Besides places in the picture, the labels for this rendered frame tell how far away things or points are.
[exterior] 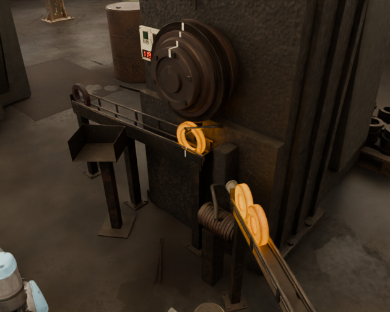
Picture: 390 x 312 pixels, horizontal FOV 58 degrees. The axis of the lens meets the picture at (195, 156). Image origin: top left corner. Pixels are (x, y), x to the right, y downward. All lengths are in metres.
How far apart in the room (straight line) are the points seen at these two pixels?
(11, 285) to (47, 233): 1.31
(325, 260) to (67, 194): 1.87
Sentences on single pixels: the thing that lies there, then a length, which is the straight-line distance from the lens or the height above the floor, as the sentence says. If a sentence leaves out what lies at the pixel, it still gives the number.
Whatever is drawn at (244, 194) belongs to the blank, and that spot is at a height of 0.78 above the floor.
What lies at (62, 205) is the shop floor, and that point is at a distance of 2.75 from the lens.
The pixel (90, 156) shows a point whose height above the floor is 0.59.
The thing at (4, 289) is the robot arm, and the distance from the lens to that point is 1.28.
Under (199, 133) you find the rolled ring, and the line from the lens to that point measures 1.77.
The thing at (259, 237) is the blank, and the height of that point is 0.72.
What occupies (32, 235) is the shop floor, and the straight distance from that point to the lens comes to 2.59.
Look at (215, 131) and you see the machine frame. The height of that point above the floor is 0.82.
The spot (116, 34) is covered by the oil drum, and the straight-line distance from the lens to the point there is 4.57.
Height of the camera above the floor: 1.70
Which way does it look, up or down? 33 degrees down
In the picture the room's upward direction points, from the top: straight up
